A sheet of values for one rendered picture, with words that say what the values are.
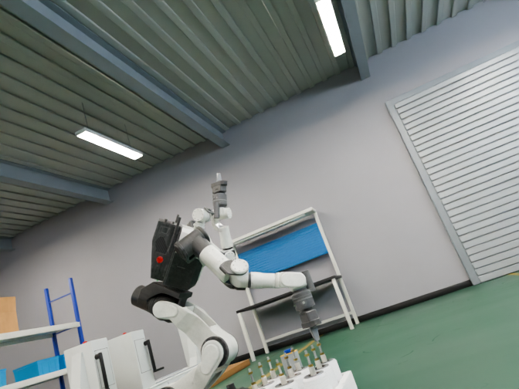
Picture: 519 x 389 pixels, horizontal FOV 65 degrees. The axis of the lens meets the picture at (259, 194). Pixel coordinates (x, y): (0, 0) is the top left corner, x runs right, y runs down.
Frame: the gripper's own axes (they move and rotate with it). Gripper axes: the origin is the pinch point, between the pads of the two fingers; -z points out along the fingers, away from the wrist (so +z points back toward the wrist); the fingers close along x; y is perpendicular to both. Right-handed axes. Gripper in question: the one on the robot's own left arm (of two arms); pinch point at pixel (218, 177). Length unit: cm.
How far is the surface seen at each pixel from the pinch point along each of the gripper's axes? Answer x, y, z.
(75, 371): -181, 11, 121
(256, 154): -298, -342, -182
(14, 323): -488, -23, 80
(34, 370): -487, -53, 148
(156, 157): -463, -237, -205
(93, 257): -633, -196, -35
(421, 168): -51, -451, -105
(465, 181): 0, -474, -74
